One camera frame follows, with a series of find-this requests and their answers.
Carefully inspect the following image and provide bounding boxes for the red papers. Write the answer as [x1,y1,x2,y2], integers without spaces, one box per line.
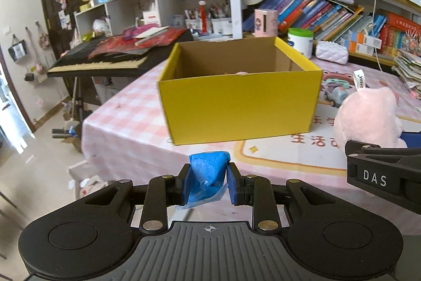
[89,27,186,58]

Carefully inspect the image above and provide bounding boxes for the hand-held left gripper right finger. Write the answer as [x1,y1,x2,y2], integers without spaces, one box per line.
[227,162,336,233]

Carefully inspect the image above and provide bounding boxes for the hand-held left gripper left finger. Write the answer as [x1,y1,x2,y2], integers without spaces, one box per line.
[84,164,193,233]

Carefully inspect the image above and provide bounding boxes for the orange white boxes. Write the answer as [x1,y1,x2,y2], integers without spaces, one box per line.
[340,29,382,54]

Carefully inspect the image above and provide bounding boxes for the stack of papers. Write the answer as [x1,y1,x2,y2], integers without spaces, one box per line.
[393,49,421,91]

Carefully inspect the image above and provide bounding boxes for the white pen cups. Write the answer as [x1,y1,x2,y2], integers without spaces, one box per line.
[184,16,232,34]

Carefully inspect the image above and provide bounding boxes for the white jar green lid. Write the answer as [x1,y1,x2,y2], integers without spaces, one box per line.
[287,27,314,59]

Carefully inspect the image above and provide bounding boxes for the pink box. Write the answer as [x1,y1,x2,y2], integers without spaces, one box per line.
[254,8,279,37]

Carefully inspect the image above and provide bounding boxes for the white cable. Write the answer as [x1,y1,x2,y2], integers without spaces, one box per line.
[360,0,385,71]

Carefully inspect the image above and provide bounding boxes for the row of colourful books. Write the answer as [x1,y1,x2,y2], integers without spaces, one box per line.
[270,0,387,45]

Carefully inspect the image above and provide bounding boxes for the blue plastic packet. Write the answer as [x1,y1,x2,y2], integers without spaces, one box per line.
[176,151,231,211]

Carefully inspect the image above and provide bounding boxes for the red boxed books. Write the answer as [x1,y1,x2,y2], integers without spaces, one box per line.
[378,13,421,56]

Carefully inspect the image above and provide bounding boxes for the white quilted pouch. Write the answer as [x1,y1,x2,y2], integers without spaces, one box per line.
[315,40,349,65]

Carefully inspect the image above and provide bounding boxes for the black keyboard stand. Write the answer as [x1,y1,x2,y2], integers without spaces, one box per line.
[71,77,86,133]

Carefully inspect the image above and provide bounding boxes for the yellow cardboard box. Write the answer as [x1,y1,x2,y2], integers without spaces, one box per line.
[156,36,323,145]

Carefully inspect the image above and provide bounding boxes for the pink plush toy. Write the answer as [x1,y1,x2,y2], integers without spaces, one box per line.
[333,68,408,148]

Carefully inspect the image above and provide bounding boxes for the black keyboard piano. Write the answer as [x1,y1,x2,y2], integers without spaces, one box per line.
[47,29,194,77]

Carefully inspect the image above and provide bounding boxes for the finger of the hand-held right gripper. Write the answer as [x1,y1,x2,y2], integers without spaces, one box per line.
[345,133,421,157]

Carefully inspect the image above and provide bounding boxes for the pink checkered tablecloth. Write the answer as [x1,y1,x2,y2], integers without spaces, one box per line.
[82,52,421,235]

